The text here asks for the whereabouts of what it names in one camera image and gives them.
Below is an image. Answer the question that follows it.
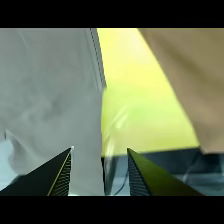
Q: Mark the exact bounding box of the tan garment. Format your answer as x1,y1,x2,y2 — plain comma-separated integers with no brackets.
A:
138,27,224,155

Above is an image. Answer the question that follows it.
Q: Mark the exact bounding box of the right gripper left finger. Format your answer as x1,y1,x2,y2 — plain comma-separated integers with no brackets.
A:
0,147,73,197

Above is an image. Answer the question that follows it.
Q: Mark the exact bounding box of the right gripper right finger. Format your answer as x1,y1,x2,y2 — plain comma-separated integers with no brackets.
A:
126,147,203,197

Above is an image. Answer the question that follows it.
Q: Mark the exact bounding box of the grey shirt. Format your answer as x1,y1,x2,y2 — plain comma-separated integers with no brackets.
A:
0,27,108,197

